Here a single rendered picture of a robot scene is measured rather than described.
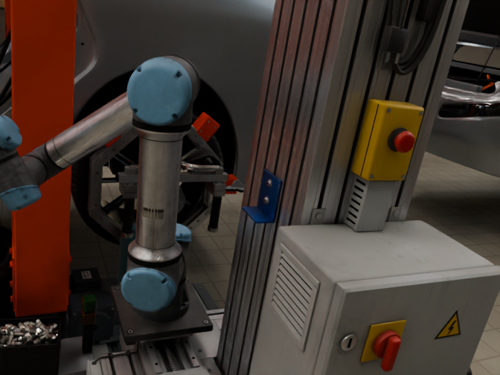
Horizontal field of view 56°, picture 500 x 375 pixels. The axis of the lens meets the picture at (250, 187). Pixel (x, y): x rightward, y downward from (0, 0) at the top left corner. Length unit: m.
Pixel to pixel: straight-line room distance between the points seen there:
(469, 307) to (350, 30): 0.50
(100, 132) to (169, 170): 0.22
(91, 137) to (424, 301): 0.76
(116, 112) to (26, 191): 0.25
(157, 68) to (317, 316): 0.51
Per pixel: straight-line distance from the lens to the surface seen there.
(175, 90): 0.88
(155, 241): 1.01
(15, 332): 1.63
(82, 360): 1.70
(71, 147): 1.14
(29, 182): 1.10
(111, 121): 1.09
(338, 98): 0.80
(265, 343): 0.91
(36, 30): 1.45
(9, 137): 1.07
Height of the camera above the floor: 1.56
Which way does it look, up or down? 20 degrees down
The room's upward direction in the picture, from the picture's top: 10 degrees clockwise
